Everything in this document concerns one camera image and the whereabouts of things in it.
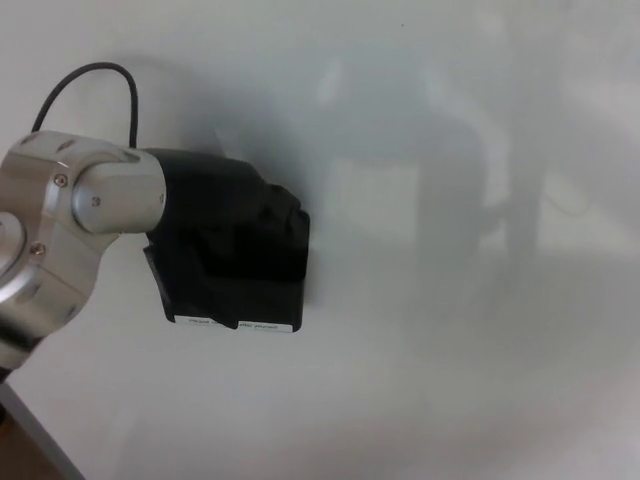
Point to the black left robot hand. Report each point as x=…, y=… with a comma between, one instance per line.
x=210, y=195

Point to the black magnetic marker holder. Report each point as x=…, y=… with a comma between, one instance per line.
x=270, y=295

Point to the white whiteboard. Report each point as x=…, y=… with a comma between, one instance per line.
x=425, y=375

